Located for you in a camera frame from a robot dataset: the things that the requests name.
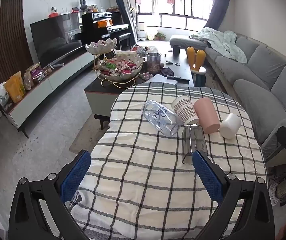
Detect black piano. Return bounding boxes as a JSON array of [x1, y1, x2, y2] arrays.
[[79, 12, 131, 46]]

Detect pink cup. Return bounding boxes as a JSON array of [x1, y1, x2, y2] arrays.
[[193, 97, 220, 134]]

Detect beige floor rug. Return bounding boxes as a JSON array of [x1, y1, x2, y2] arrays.
[[69, 115, 108, 158]]

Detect white crumpled cloth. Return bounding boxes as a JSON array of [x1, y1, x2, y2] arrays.
[[0, 82, 9, 105]]

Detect flat screen television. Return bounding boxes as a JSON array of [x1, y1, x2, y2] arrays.
[[30, 14, 84, 67]]

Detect white air purifier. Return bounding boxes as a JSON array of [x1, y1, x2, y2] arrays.
[[137, 21, 146, 41]]

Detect purple snack bag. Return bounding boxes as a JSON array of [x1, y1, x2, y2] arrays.
[[30, 64, 49, 82]]

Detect two-tier white snack bowl stand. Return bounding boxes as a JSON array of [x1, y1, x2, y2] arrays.
[[85, 37, 143, 88]]

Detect yellow rabbit-ear stool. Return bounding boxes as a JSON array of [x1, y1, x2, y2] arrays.
[[186, 46, 207, 87]]

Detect white television cabinet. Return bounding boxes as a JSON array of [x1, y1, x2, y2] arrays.
[[1, 52, 96, 139]]

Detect clear cup with blue print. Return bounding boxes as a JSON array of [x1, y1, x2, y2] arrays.
[[142, 100, 184, 138]]

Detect grey sofa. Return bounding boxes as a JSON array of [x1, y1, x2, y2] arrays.
[[170, 27, 286, 147]]

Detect white cup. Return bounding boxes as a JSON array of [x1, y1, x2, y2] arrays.
[[220, 113, 242, 139]]

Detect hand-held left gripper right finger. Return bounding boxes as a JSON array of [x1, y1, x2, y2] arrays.
[[192, 149, 276, 240]]

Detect transparent grey cup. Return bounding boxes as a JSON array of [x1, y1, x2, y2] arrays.
[[181, 124, 208, 165]]

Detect black remote control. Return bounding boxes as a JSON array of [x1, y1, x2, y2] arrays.
[[167, 75, 190, 82]]

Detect black and white checked tablecloth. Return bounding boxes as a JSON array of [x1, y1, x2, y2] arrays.
[[69, 82, 268, 240]]

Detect checked paper cup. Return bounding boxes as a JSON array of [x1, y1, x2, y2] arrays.
[[171, 94, 200, 127]]

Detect dark coffee table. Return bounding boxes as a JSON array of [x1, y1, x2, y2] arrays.
[[84, 47, 196, 130]]

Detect black piano bench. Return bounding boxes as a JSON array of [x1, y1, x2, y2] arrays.
[[118, 32, 132, 50]]

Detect pile of wrapped candies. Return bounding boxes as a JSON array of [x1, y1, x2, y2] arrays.
[[101, 56, 139, 77]]

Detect white paper sheet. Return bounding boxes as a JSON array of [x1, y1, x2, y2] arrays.
[[143, 74, 177, 86]]

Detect brown snack bag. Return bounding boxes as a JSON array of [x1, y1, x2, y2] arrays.
[[23, 70, 34, 91]]

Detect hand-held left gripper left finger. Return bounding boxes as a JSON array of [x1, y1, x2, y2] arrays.
[[8, 149, 91, 240]]

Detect clear jar of nuts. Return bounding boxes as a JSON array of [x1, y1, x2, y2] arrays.
[[146, 52, 162, 75]]

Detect light green blanket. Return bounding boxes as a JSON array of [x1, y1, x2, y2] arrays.
[[190, 27, 248, 64]]

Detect blue curtain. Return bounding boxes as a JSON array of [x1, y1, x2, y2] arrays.
[[110, 0, 138, 46], [203, 0, 232, 32]]

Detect yellow snack bag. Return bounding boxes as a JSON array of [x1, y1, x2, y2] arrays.
[[4, 71, 25, 103]]

